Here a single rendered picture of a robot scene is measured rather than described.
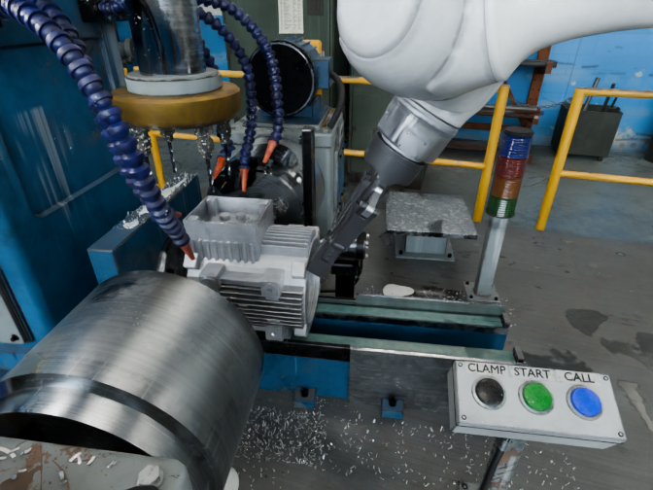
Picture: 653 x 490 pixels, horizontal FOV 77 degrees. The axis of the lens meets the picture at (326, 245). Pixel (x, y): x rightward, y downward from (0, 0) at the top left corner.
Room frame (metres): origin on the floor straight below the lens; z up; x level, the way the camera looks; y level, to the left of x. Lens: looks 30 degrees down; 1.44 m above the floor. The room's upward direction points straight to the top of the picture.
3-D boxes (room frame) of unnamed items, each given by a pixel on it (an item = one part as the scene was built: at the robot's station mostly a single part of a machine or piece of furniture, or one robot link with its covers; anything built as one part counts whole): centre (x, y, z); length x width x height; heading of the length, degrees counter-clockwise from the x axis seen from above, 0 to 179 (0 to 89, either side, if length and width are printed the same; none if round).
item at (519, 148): (0.85, -0.40, 1.19); 0.06 x 0.06 x 0.04
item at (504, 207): (0.85, -0.40, 1.05); 0.06 x 0.06 x 0.04
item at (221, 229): (0.62, 0.16, 1.11); 0.12 x 0.11 x 0.07; 81
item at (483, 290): (0.85, -0.40, 1.01); 0.08 x 0.08 x 0.42; 83
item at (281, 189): (0.95, 0.13, 1.04); 0.41 x 0.25 x 0.25; 173
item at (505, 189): (0.85, -0.40, 1.10); 0.06 x 0.06 x 0.04
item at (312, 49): (1.25, 0.06, 1.16); 0.33 x 0.26 x 0.42; 173
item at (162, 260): (0.63, 0.27, 1.01); 0.15 x 0.02 x 0.15; 173
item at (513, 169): (0.85, -0.40, 1.14); 0.06 x 0.06 x 0.04
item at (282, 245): (0.61, 0.12, 1.01); 0.20 x 0.19 x 0.19; 81
